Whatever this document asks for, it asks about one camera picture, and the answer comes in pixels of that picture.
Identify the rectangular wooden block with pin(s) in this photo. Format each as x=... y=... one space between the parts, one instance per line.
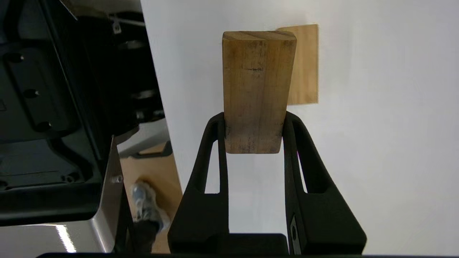
x=256 y=93

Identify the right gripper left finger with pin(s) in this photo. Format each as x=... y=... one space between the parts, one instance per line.
x=200 y=218

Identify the black robot chassis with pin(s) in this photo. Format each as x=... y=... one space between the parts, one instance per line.
x=132 y=71

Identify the black silver robot torso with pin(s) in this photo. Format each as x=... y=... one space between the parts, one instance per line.
x=43 y=107

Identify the grey blue sneaker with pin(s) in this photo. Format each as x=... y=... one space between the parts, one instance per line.
x=145 y=200

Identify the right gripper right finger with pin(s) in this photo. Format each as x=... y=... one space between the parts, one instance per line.
x=330 y=222

